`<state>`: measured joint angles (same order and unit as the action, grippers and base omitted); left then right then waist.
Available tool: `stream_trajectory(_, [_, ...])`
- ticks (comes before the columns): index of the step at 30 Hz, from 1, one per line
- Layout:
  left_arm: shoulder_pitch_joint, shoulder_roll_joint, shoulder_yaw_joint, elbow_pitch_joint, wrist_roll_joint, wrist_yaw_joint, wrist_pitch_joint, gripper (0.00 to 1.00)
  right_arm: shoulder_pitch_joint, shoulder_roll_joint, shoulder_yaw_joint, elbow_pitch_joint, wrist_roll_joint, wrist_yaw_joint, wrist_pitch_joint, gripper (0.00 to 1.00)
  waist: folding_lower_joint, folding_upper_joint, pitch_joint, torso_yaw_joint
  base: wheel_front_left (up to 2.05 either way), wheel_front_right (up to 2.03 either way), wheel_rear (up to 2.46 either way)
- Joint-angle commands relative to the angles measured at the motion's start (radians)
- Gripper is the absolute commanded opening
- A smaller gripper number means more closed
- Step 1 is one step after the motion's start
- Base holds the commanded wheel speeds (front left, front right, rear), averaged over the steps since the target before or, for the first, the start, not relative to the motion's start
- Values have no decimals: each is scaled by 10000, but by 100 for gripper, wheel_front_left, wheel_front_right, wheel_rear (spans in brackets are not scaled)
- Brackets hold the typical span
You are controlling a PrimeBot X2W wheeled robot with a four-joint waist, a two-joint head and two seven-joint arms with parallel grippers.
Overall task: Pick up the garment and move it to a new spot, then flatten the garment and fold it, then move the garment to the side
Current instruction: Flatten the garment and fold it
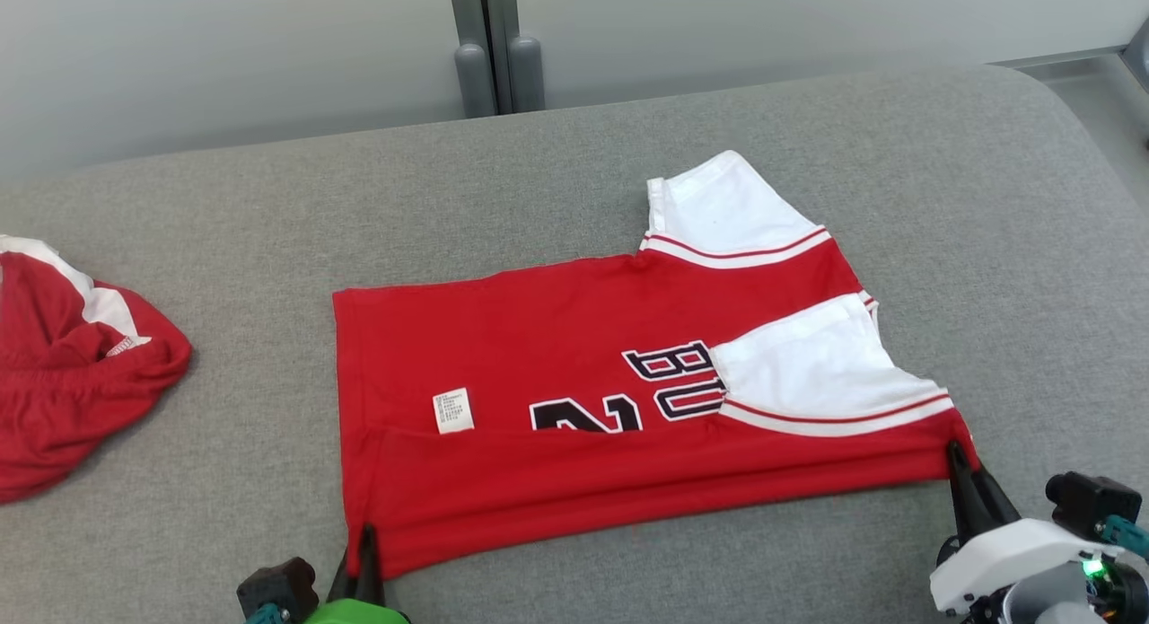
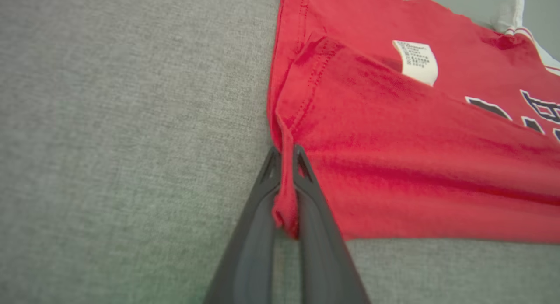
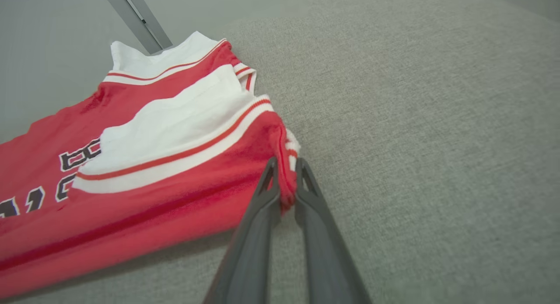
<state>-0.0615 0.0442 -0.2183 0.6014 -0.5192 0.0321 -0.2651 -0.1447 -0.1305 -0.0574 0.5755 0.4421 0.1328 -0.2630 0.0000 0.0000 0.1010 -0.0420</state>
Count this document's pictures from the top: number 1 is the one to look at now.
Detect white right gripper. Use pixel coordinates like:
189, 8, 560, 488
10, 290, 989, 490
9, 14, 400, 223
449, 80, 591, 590
928, 439, 1125, 620

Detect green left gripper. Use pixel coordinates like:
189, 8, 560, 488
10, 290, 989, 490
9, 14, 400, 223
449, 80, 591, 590
303, 524, 411, 624

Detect red white basketball jersey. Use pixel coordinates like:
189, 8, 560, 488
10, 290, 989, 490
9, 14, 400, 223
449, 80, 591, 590
331, 150, 980, 582

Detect red basketball shorts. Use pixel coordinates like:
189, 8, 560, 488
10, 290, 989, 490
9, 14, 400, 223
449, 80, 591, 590
0, 234, 193, 505

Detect grey fabric sofa cushion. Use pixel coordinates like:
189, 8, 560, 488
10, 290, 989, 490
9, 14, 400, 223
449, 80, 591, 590
0, 65, 1149, 624

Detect teal right camera connector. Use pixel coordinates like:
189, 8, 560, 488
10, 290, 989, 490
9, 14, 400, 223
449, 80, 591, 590
1101, 514, 1149, 559

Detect grey metal floor rail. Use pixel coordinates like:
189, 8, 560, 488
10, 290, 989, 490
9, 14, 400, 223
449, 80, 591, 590
986, 18, 1149, 100

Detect grey cylinder post foot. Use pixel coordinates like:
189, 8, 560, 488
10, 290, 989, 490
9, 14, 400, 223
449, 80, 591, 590
453, 41, 498, 119
506, 35, 547, 114

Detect grey metal partition post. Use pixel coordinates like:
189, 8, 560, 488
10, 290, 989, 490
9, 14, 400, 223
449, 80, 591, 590
447, 0, 523, 118

